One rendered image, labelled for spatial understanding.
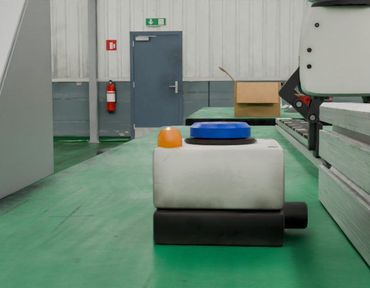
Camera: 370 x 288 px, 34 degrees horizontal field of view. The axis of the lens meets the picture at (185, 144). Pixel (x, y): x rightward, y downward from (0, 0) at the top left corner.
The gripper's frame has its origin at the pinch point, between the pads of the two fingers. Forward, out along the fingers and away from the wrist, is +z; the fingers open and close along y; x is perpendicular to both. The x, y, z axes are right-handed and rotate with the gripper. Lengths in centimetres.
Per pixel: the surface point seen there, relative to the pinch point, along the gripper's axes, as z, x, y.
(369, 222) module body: 1.4, 38.4, 5.0
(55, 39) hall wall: -116, -1072, 367
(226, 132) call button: -2.9, 32.1, 12.5
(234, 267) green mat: 3.9, 38.5, 11.9
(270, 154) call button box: -1.7, 34.1, 9.9
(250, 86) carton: -10, -193, 7
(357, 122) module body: -3.6, 34.7, 5.0
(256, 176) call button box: -0.4, 34.1, 10.7
